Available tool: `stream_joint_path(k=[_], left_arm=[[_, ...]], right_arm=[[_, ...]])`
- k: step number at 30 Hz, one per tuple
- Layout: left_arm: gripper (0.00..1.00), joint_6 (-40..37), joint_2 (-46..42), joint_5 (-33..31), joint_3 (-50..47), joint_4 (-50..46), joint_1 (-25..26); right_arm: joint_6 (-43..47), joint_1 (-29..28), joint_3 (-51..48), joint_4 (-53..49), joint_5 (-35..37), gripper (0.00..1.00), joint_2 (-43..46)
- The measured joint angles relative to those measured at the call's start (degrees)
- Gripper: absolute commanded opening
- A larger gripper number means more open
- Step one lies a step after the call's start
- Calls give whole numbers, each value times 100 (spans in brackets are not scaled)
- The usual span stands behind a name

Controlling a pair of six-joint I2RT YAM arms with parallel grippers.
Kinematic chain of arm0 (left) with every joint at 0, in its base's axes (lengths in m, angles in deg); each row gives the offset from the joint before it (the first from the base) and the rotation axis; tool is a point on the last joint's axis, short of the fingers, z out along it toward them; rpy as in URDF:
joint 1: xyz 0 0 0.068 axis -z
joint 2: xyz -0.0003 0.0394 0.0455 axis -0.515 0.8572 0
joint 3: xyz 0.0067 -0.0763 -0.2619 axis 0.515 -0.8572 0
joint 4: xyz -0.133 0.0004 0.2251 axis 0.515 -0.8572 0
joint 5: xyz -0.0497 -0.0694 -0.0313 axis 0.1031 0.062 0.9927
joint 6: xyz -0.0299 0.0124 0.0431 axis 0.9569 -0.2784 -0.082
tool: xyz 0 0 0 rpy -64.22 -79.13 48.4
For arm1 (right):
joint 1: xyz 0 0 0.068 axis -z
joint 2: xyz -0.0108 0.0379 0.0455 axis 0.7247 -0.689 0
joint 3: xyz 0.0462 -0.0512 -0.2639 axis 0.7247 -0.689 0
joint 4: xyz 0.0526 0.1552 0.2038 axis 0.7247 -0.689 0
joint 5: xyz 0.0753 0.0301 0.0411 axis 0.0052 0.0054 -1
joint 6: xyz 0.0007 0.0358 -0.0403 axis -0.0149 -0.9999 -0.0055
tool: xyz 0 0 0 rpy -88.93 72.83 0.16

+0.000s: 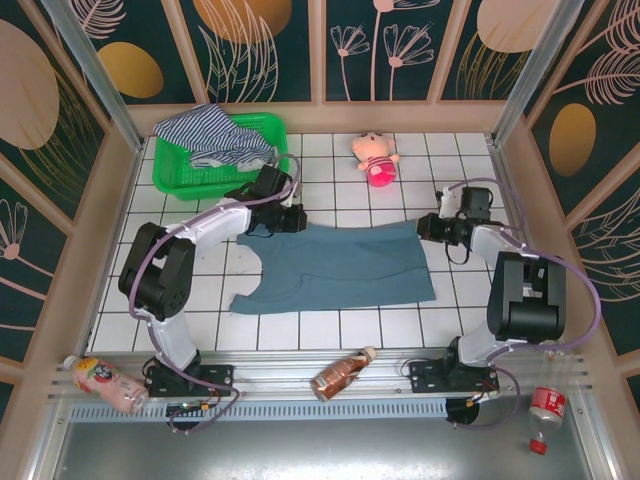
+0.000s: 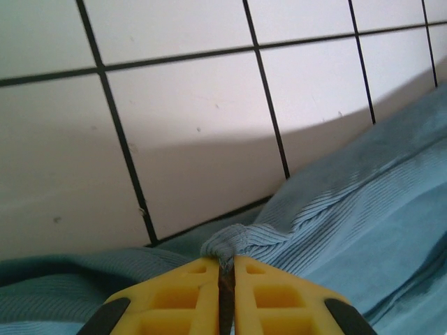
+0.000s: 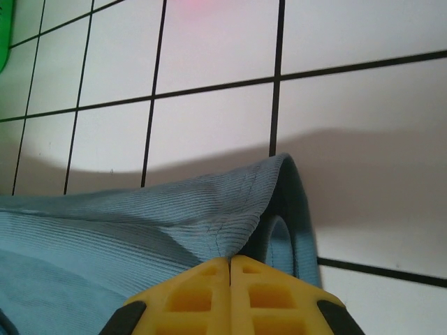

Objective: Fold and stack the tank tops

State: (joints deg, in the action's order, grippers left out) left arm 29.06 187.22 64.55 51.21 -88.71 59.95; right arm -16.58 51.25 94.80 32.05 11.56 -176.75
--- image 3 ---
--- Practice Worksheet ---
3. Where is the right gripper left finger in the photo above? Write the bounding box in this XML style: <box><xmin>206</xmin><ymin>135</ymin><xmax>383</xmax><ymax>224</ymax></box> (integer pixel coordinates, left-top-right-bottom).
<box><xmin>104</xmin><ymin>256</ymin><xmax>230</xmax><ymax>335</ymax></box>

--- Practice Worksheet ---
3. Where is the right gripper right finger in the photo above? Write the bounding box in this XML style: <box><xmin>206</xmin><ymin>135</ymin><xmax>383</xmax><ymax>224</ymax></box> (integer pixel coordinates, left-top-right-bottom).
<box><xmin>229</xmin><ymin>255</ymin><xmax>364</xmax><ymax>335</ymax></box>

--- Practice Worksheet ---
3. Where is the plain blue tank top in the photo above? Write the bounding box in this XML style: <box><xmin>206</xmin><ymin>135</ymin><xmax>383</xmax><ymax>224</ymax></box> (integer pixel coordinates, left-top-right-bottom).
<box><xmin>0</xmin><ymin>151</ymin><xmax>324</xmax><ymax>335</ymax></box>

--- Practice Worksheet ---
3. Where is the green plastic basket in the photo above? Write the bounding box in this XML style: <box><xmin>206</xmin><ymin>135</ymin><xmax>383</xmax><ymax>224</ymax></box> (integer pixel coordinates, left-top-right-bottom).
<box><xmin>0</xmin><ymin>0</ymin><xmax>15</xmax><ymax>73</ymax></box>

